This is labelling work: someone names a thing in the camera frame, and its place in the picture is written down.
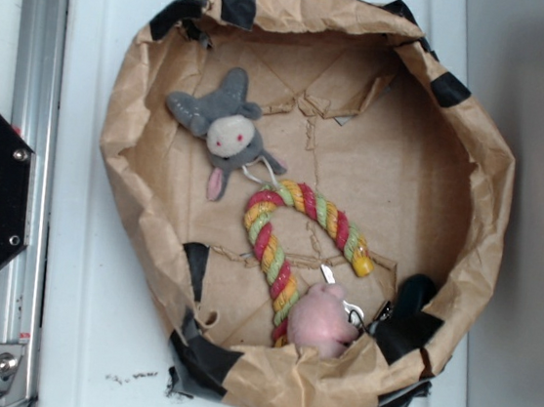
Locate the gray plush donkey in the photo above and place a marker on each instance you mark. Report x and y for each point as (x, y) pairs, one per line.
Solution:
(225, 120)

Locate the brown paper bag bin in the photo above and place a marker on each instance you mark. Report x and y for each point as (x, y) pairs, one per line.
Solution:
(355, 105)

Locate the dark green round object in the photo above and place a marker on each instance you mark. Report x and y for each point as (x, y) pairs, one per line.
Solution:
(414, 293)

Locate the pink plush toy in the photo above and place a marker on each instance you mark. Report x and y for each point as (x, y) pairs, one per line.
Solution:
(319, 319)

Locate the aluminum extrusion rail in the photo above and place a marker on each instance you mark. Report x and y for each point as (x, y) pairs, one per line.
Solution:
(36, 101)

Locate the multicolor twisted rope toy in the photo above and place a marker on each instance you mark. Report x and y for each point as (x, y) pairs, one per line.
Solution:
(269, 252)

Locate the silver metal key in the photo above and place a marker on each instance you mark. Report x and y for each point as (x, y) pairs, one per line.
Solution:
(328, 274)

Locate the metal corner bracket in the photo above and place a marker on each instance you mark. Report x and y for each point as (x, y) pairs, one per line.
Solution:
(13, 376)

